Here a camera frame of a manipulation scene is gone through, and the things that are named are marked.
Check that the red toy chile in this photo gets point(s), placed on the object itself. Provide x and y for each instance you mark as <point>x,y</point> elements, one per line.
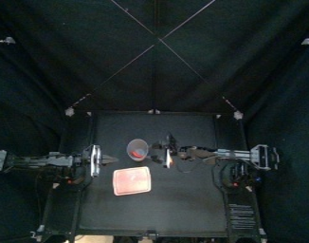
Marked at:
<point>139,154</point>

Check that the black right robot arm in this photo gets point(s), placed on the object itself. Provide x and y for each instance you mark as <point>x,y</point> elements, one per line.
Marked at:
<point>234,154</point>

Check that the metal frame bracket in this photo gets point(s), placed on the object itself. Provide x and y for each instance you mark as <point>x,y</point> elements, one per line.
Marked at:
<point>89,113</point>
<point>238,115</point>
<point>154,111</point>
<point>219,116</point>
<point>308,41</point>
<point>70,111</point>
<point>38,233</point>
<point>263,234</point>
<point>9,40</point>

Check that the pink rectangular tray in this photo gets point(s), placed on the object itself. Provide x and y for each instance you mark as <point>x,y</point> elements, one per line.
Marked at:
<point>133,181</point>

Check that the white text label sticker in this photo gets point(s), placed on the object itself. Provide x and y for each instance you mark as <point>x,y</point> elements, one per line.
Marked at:
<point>242,216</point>

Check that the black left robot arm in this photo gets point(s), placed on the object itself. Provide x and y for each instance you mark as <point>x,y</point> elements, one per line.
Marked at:
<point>57,160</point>

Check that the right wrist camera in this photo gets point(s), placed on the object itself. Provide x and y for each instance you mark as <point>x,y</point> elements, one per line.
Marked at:
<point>171,140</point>

